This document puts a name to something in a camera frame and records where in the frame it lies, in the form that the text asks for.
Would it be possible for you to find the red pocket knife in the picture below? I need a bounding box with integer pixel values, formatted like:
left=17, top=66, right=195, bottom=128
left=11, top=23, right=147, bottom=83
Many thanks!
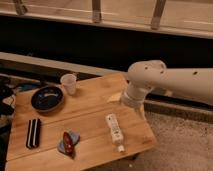
left=63, top=132, right=74, bottom=155

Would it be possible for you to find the black white striped case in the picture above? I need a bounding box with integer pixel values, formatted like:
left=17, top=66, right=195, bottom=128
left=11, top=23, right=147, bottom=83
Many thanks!
left=26, top=118, right=41, bottom=149

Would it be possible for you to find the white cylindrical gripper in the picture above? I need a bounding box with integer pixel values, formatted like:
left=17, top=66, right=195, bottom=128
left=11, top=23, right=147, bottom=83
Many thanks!
left=108, top=83, right=153, bottom=118

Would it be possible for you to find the wooden folding table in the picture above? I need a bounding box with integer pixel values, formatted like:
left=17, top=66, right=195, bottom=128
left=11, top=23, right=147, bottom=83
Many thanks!
left=6, top=74, right=156, bottom=171

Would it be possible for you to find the dark ceramic bowl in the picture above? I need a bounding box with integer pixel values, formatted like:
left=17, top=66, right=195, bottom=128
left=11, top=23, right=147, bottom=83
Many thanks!
left=31, top=86, right=64, bottom=112

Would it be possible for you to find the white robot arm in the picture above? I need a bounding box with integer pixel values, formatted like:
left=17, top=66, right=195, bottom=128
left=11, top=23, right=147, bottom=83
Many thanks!
left=107, top=60, right=213, bottom=118

